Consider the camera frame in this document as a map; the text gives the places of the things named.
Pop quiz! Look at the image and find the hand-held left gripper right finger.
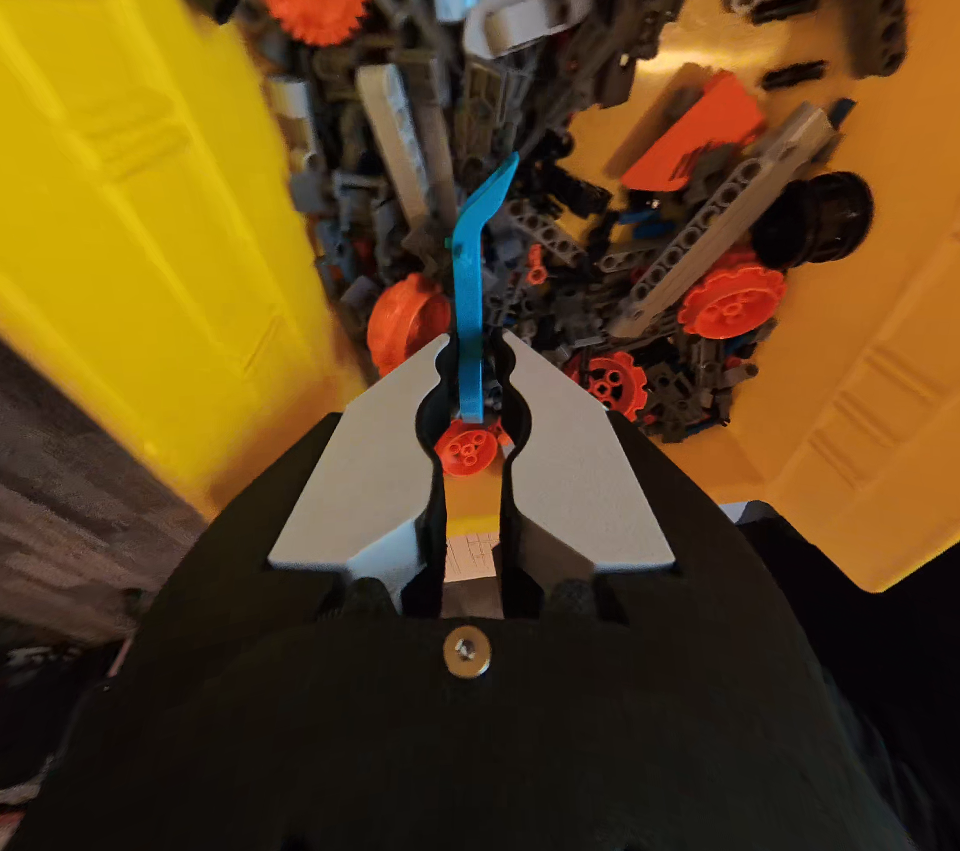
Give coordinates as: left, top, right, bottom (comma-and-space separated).
491, 329, 675, 616

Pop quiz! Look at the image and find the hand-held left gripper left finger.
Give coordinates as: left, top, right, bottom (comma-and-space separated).
268, 333, 451, 616

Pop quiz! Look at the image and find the teal curved beam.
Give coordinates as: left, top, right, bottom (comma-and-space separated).
450, 152, 520, 423

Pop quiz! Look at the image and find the yellow plastic bin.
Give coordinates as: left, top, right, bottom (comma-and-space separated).
0, 0, 960, 593

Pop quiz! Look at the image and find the pile of brick parts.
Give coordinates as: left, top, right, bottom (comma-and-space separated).
176, 0, 960, 477

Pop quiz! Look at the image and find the person's black shirt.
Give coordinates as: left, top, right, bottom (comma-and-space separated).
738, 502, 960, 851

